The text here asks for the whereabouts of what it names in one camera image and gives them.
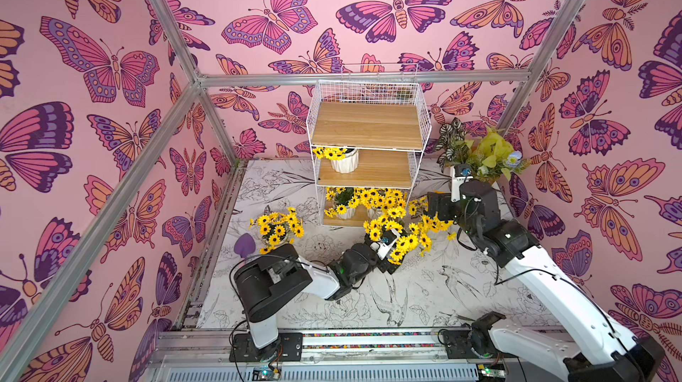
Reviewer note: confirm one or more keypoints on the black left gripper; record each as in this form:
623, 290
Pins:
385, 266

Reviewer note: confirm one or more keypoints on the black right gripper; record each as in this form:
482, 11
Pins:
440, 206

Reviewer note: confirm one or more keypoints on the sunflower pot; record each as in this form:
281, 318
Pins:
377, 200
338, 157
422, 222
278, 228
342, 203
406, 244

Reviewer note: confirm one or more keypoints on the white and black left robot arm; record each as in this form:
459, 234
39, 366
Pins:
268, 283

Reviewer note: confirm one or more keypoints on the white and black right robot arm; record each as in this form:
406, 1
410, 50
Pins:
600, 348

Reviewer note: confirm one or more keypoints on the green plant in glass vase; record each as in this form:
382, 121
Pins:
490, 157

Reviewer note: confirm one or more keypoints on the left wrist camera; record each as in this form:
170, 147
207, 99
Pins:
386, 244

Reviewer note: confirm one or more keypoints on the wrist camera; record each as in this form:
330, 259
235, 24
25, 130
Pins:
460, 174
386, 244

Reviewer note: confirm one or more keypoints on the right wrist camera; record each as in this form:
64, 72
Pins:
460, 174

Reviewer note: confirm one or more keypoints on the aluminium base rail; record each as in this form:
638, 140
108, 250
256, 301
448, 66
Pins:
413, 354

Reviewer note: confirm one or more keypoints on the white wire wooden shelf rack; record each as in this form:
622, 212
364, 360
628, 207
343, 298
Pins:
384, 126

